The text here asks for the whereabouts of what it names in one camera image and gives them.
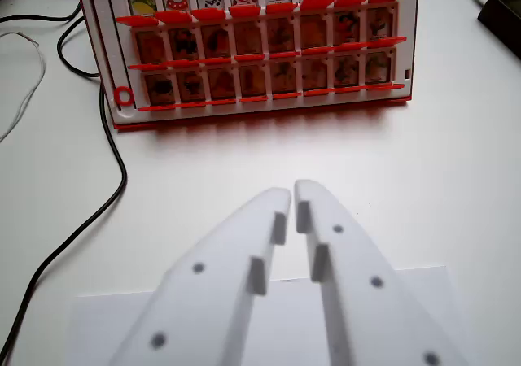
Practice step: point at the red and white game board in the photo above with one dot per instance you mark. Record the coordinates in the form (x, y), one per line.
(260, 49)

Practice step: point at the black box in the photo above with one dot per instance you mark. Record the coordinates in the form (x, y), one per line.
(504, 20)

